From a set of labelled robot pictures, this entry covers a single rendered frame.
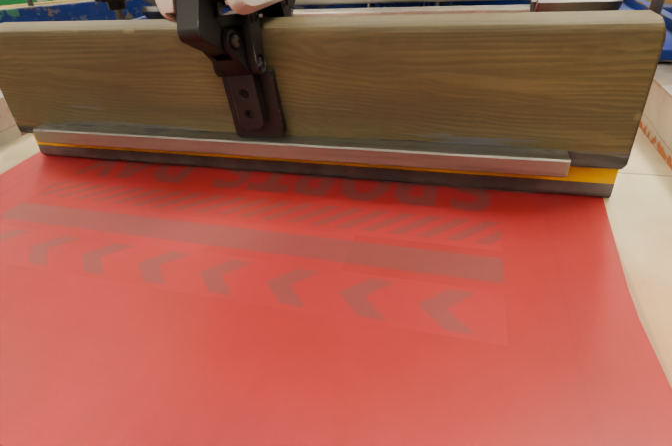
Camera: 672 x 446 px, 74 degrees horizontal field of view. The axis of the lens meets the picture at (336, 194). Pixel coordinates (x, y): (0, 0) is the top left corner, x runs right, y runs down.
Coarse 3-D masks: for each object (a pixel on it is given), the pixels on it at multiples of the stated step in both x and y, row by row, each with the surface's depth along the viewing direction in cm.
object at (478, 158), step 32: (64, 128) 31; (96, 128) 31; (128, 128) 30; (160, 128) 30; (320, 160) 26; (352, 160) 26; (384, 160) 25; (416, 160) 25; (448, 160) 24; (480, 160) 24; (512, 160) 23; (544, 160) 23
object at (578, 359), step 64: (512, 192) 27; (512, 256) 22; (576, 256) 22; (192, 320) 20; (256, 320) 19; (320, 320) 19; (512, 320) 18; (576, 320) 18; (128, 384) 17; (192, 384) 17; (256, 384) 17; (320, 384) 16; (384, 384) 16; (448, 384) 16; (512, 384) 16; (576, 384) 16; (640, 384) 16
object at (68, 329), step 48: (0, 192) 31; (0, 288) 22; (48, 288) 22; (96, 288) 22; (144, 288) 22; (0, 336) 19; (48, 336) 19; (96, 336) 19; (0, 384) 17; (48, 384) 17; (0, 432) 16; (48, 432) 15
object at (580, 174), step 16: (48, 144) 35; (64, 144) 35; (272, 160) 30; (288, 160) 30; (304, 160) 30; (512, 176) 26; (528, 176) 26; (544, 176) 26; (576, 176) 25; (592, 176) 25; (608, 176) 25
